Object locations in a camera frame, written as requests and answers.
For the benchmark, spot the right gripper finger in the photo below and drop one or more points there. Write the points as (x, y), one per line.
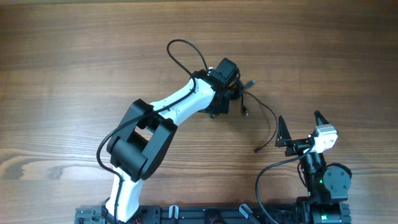
(320, 119)
(283, 138)

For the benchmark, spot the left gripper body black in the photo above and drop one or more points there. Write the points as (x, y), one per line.
(222, 106)

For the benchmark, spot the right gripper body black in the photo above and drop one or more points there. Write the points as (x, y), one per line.
(297, 147)

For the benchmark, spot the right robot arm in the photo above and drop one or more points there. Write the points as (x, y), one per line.
(327, 184)

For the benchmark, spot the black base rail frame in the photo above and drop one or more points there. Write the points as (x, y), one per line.
(278, 213)

